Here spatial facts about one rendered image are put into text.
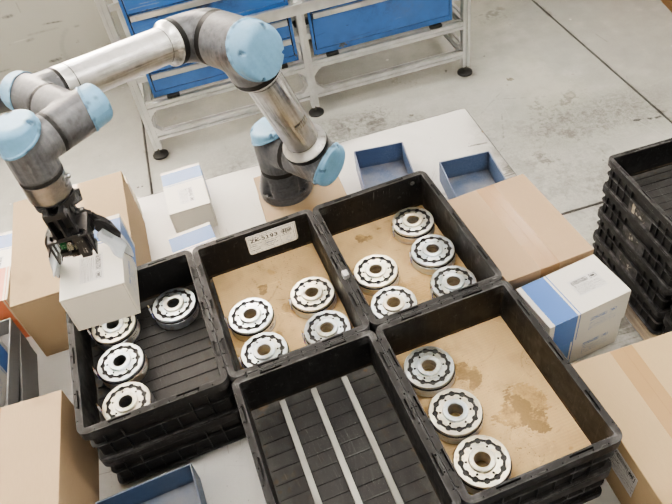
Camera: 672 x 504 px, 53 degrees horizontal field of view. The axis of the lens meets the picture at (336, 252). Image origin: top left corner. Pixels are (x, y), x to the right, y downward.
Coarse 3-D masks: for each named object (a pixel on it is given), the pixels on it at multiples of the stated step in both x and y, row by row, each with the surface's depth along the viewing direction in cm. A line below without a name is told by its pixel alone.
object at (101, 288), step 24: (120, 216) 137; (72, 264) 129; (96, 264) 128; (120, 264) 127; (72, 288) 124; (96, 288) 123; (120, 288) 124; (72, 312) 125; (96, 312) 127; (120, 312) 128
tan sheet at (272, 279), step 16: (288, 256) 166; (304, 256) 166; (240, 272) 165; (256, 272) 164; (272, 272) 163; (288, 272) 163; (304, 272) 162; (320, 272) 161; (224, 288) 162; (240, 288) 161; (256, 288) 160; (272, 288) 160; (288, 288) 159; (224, 304) 158; (272, 304) 156; (288, 304) 156; (336, 304) 154; (288, 320) 152; (304, 320) 152; (288, 336) 149; (240, 352) 148
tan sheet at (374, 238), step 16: (368, 224) 171; (384, 224) 170; (336, 240) 168; (352, 240) 167; (368, 240) 167; (384, 240) 166; (352, 256) 164; (400, 256) 162; (352, 272) 160; (400, 272) 158; (416, 272) 157; (416, 288) 154; (368, 304) 153
